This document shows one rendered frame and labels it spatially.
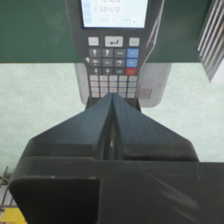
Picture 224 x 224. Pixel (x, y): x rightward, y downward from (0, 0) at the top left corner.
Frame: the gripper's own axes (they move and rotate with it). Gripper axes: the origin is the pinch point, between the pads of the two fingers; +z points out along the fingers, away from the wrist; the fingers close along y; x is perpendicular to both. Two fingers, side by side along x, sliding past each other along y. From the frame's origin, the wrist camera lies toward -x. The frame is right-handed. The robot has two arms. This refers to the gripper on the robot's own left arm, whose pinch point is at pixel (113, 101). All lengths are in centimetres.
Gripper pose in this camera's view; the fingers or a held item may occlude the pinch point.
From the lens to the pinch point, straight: 29.5
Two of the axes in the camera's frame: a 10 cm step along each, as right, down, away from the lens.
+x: 0.1, 1.3, 9.9
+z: 0.2, -9.9, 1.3
